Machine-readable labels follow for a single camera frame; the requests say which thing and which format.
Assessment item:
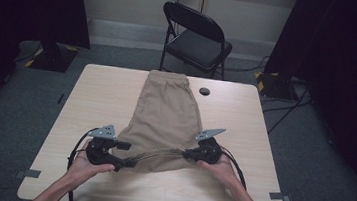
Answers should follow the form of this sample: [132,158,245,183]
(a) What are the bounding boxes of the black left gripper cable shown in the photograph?
[62,124,100,201]

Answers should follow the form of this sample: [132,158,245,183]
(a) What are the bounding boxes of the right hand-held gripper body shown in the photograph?
[189,124,228,166]

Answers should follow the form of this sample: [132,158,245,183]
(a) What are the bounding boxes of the grey tape strip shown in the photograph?
[14,167,42,182]
[268,190,293,201]

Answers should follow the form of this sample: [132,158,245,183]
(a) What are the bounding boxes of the black stand base yellow stripes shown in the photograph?
[252,69,302,102]
[24,38,82,75]

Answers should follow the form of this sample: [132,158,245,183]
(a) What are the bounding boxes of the black floor cable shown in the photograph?
[224,50,272,77]
[258,80,314,139]

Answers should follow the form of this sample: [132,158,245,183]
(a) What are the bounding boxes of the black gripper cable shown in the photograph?
[62,124,100,201]
[216,145,252,191]

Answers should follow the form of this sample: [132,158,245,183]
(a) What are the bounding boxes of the black folding chair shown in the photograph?
[155,0,237,82]

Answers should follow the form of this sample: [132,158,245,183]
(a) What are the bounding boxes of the person's right hand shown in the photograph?
[194,151,246,193]

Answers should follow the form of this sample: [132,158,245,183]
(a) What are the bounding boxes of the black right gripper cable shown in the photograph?
[216,145,252,191]

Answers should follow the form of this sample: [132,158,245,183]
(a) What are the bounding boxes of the beige shorts with black drawstring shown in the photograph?
[110,65,211,180]

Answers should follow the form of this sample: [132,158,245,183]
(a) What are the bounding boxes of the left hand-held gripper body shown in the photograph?
[83,121,129,173]

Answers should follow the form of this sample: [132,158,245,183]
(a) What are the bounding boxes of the black curtain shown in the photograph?
[0,0,97,139]
[249,0,357,201]

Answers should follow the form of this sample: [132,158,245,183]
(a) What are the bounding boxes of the person's left hand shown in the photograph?
[62,137,119,196]

